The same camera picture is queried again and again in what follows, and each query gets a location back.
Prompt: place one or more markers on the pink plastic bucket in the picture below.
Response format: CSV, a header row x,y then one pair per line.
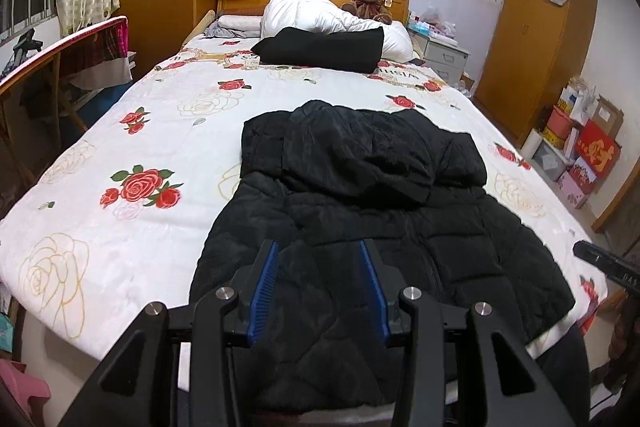
x,y
557,122

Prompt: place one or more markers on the black hooded puffer jacket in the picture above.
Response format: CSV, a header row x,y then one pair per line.
x,y
350,187

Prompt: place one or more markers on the white paper bag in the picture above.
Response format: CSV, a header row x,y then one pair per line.
x,y
577,99

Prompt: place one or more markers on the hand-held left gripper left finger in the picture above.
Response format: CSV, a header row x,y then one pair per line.
x,y
262,287

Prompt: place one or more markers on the wooden wardrobe with hanging bag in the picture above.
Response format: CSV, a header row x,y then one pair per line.
x,y
530,57

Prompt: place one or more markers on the crumpled clear plastic bag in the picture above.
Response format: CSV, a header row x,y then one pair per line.
x,y
435,19

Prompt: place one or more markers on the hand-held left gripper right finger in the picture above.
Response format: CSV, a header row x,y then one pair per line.
x,y
375,287

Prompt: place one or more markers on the teal cardboard box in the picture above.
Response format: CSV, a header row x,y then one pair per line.
x,y
6,332

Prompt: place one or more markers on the large white pillow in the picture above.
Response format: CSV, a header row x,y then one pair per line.
x,y
310,14

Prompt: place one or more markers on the white paper roll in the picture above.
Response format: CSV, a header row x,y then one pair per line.
x,y
531,144

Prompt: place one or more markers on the red gift box gold print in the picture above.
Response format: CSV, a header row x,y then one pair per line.
x,y
597,149

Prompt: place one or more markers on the wooden table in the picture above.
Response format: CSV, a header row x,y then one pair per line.
x,y
30,72

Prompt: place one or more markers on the black phone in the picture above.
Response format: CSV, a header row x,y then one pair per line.
x,y
417,63

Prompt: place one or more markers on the clear plastic storage bin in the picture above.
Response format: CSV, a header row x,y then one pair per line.
x,y
550,162

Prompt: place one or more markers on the small white folded pillow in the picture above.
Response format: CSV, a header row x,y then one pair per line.
x,y
240,26

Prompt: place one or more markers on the red plaid cloth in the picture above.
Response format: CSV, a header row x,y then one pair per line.
x,y
105,52

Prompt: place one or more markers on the white floral rose blanket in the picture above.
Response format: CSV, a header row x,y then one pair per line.
x,y
150,132

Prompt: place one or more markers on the brown cardboard box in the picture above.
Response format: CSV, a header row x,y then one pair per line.
x,y
610,112

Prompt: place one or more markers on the pink plastic stool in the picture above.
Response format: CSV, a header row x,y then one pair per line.
x,y
22,394

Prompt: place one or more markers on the pink printed gift box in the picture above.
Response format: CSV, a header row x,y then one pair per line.
x,y
575,182

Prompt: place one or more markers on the brown teddy bear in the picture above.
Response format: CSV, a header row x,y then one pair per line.
x,y
372,2

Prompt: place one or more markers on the grey drawer nightstand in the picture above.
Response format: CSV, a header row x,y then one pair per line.
x,y
445,57

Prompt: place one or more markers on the black folded cloth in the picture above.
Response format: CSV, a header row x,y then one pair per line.
x,y
320,49

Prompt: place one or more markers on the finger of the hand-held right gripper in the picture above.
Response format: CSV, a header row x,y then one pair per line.
x,y
605,263

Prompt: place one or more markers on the person's right forearm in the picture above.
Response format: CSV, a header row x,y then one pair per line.
x,y
622,342

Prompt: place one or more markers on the wooden furniture panel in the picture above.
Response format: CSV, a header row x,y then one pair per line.
x,y
617,207

